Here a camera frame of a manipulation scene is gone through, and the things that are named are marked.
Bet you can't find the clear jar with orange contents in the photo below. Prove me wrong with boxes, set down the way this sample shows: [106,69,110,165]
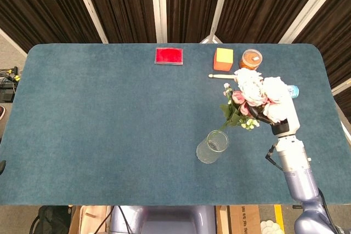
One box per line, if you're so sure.
[239,49,263,71]

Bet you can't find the lilac robot torso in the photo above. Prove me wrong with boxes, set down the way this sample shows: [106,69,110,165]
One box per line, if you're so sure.
[109,205,218,234]

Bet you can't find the pink white artificial flower bouquet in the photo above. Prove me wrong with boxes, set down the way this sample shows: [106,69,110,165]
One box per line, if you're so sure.
[219,67,293,132]

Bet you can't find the black bag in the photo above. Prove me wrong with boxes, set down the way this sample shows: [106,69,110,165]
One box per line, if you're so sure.
[33,206,74,234]

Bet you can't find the white frame post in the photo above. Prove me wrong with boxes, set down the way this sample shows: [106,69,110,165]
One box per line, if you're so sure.
[278,0,346,44]
[200,0,234,44]
[70,0,109,44]
[150,0,168,44]

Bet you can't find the orange yellow cube box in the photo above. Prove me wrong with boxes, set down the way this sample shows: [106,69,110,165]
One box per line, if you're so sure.
[213,48,234,71]

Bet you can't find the white frame bar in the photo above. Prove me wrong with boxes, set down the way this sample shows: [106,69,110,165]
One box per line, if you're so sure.
[330,79,351,98]

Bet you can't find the brown cardboard box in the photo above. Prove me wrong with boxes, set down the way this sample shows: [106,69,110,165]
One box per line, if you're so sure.
[216,205,262,234]

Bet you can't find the black cables with yellow plugs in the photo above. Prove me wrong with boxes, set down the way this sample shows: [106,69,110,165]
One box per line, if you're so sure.
[0,66,20,103]

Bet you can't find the dark brown curtain panel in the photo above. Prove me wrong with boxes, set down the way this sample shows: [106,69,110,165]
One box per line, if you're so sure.
[79,0,160,44]
[293,0,351,88]
[166,0,225,43]
[0,0,102,54]
[216,0,329,44]

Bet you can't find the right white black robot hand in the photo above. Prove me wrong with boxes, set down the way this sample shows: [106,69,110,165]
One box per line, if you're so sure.
[246,91,301,137]

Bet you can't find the red ink pad box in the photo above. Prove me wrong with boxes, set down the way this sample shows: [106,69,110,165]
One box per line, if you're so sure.
[154,48,184,66]

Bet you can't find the beige paper bag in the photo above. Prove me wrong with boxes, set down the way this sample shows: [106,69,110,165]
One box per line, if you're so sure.
[67,205,114,234]

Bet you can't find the teal blue table cloth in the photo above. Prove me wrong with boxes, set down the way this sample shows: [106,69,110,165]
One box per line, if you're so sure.
[0,43,351,207]

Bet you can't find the white scalloped object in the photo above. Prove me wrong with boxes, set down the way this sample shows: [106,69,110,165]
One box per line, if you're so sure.
[259,219,286,234]

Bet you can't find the bottle with blue green label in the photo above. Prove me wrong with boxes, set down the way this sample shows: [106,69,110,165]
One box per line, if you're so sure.
[286,84,300,99]

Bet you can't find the textured clear glass vase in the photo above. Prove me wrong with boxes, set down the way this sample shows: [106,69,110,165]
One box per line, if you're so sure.
[196,130,229,164]

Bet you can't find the light wooden stick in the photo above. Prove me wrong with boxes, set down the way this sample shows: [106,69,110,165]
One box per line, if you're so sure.
[208,73,238,79]

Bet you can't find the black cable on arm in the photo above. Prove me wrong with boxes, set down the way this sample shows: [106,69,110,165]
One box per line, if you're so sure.
[265,144,284,169]

